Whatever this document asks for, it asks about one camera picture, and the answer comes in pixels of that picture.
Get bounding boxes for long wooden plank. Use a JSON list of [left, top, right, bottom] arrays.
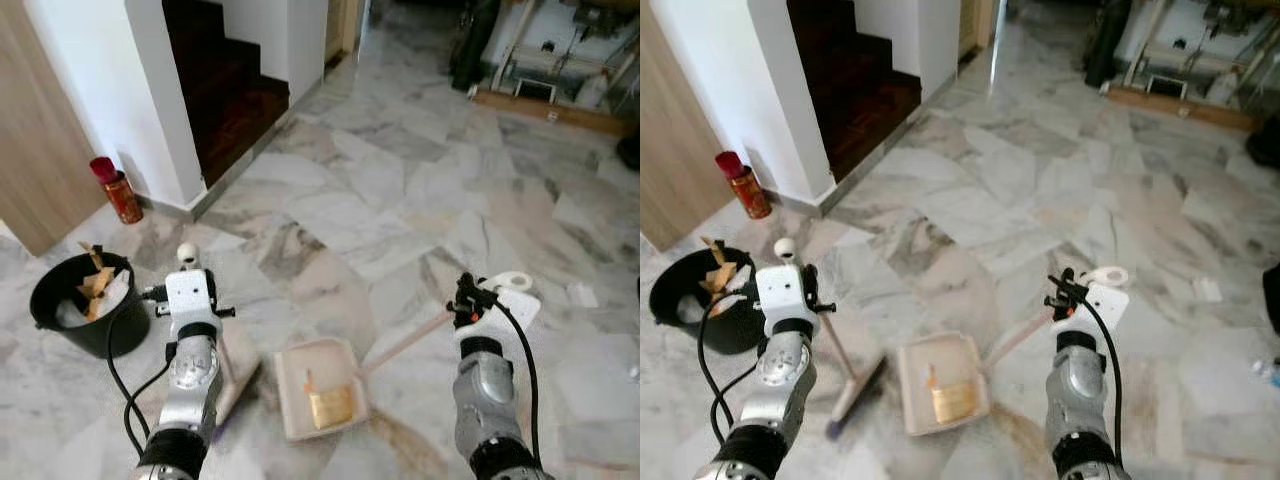
[[1104, 84, 1257, 134], [472, 88, 637, 139]]

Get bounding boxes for dark wooden stairs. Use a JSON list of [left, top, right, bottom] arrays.
[[163, 0, 291, 189], [787, 0, 923, 184]]

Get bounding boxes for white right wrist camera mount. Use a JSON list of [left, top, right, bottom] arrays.
[[485, 285, 543, 337], [1080, 283, 1132, 336]]

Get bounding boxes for beige louvered door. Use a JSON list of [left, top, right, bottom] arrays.
[[958, 0, 997, 57], [325, 0, 364, 67]]

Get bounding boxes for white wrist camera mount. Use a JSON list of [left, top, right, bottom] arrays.
[[757, 264, 810, 326], [165, 268, 219, 329], [485, 285, 543, 337], [1080, 283, 1132, 336]]

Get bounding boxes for black plastic bucket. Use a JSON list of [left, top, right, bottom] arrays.
[[650, 246, 762, 357], [30, 252, 137, 360]]

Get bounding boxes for red spray can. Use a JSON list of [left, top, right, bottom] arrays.
[[90, 156, 145, 226], [715, 151, 773, 222]]

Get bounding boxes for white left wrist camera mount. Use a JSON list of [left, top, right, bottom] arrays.
[[165, 268, 219, 329], [757, 264, 810, 326]]

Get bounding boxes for crumpled white paper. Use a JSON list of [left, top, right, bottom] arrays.
[[52, 272, 132, 329], [724, 268, 762, 301]]

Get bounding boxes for beige long-handled dustpan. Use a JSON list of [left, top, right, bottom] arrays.
[[896, 265, 1131, 437], [274, 270, 534, 443]]

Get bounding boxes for brown cardboard strip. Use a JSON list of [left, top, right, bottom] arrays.
[[700, 236, 742, 302], [78, 241, 119, 323]]

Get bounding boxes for beige broom with dark bristles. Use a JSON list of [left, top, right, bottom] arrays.
[[177, 243, 264, 433], [775, 238, 887, 442]]

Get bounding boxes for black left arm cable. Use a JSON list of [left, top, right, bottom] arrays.
[[104, 285, 177, 457], [696, 284, 762, 447]]

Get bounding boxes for tall black cylinder bag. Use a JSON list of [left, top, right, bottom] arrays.
[[1083, 0, 1135, 90], [450, 0, 502, 94]]

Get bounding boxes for light wooden wall panel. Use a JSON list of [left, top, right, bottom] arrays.
[[0, 0, 82, 259], [640, 38, 707, 254]]

